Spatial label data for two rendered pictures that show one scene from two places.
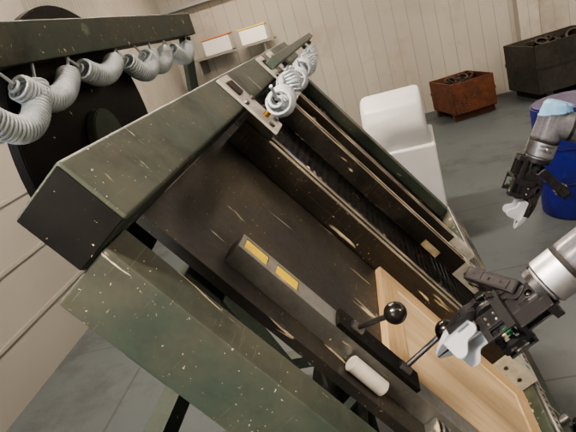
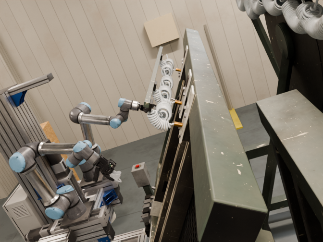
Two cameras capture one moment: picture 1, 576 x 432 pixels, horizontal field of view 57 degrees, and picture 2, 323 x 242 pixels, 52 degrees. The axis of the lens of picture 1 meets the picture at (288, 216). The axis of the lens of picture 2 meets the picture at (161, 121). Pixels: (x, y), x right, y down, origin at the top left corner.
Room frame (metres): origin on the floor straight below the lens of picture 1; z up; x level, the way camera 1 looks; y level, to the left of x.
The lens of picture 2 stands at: (3.21, -0.28, 2.28)
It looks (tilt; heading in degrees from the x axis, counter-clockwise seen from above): 21 degrees down; 179
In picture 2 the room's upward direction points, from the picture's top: 22 degrees counter-clockwise
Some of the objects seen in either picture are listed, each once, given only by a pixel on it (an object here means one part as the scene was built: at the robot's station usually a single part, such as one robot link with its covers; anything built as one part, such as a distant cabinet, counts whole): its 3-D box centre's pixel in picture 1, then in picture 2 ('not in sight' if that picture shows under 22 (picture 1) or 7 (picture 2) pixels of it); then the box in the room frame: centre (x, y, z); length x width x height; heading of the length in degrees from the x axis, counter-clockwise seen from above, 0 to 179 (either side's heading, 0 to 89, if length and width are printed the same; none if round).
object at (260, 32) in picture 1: (254, 33); not in sight; (8.99, -0.34, 2.04); 0.45 x 0.37 x 0.25; 79
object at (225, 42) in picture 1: (219, 44); not in sight; (9.11, 0.26, 2.04); 0.47 x 0.39 x 0.27; 79
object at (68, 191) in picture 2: not in sight; (67, 195); (1.04, -1.06, 1.20); 0.13 x 0.12 x 0.14; 155
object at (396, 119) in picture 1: (405, 165); not in sight; (4.32, -1.08, 0.65); 0.73 x 0.61 x 1.31; 167
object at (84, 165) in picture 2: not in sight; (84, 160); (0.54, -0.96, 1.20); 0.13 x 0.12 x 0.14; 151
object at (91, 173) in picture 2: not in sight; (90, 172); (0.55, -0.96, 1.09); 0.15 x 0.15 x 0.10
